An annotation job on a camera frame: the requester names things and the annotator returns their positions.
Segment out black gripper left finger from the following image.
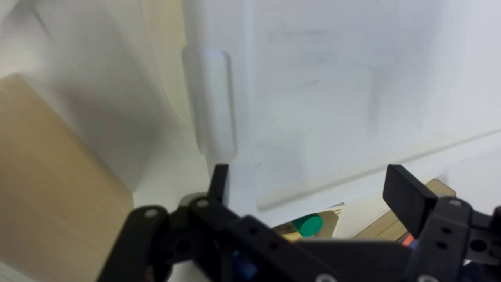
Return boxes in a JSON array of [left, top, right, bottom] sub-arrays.
[[96, 164, 275, 282]]

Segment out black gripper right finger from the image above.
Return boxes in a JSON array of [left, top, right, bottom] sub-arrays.
[[383, 164, 501, 282]]

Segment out open cardboard box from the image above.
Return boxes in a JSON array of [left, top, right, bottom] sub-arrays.
[[0, 73, 137, 282]]

